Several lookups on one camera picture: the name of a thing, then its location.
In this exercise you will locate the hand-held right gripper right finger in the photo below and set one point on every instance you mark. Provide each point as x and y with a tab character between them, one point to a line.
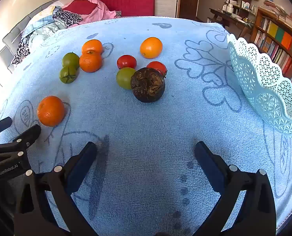
207	162

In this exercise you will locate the wooden desk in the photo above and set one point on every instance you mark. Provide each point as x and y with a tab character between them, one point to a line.
224	17

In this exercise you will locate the wooden bookshelf with books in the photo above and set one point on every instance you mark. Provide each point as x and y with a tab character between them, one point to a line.
278	36

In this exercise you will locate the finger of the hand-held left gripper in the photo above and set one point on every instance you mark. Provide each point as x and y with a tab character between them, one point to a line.
1	125
29	134

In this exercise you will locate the light blue printed blanket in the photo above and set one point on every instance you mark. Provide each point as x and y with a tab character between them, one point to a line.
146	127

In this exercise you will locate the red cushion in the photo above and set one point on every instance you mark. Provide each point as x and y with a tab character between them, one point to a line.
81	6

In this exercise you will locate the yellowish oval orange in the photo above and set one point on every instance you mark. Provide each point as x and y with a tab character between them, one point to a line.
151	47

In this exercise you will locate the stack of books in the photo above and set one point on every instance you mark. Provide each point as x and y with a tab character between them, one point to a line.
278	9

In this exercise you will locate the red tomato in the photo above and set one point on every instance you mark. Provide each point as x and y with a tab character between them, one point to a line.
126	61
158	66

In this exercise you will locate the green tomato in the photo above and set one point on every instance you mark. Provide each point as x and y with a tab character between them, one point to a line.
70	59
68	75
123	78

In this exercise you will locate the black white leopard cloth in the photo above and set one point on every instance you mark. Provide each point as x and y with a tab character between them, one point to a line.
67	17
20	51

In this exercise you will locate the small wooden desk shelf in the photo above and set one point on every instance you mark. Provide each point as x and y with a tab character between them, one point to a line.
241	2

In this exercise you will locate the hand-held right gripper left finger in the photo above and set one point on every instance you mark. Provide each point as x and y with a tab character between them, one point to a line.
83	164

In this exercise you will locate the dark brown round fruit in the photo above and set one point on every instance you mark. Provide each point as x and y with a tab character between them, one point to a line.
147	84

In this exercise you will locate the small patterned box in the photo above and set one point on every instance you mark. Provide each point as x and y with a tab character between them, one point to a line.
118	13

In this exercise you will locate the light blue lattice plastic basket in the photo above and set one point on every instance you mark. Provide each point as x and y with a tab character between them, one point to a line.
261	83

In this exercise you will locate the pile of clothes and bedding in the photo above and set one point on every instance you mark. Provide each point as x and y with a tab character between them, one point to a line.
11	33

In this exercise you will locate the pale blue floral quilt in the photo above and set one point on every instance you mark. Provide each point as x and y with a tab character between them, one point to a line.
38	29

